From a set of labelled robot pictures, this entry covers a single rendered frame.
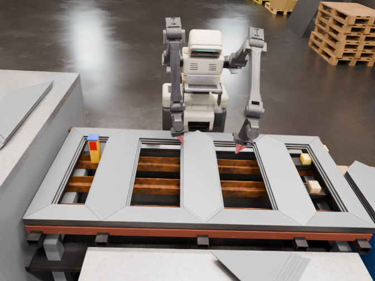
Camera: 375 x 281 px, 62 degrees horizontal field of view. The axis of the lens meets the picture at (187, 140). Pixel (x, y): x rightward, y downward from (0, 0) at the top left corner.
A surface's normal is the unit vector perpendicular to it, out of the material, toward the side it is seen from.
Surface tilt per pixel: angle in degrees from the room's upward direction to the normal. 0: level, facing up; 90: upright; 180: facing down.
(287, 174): 0
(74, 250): 0
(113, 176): 0
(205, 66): 98
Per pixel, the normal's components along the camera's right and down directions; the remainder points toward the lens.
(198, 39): 0.08, -0.23
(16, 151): 0.06, -0.83
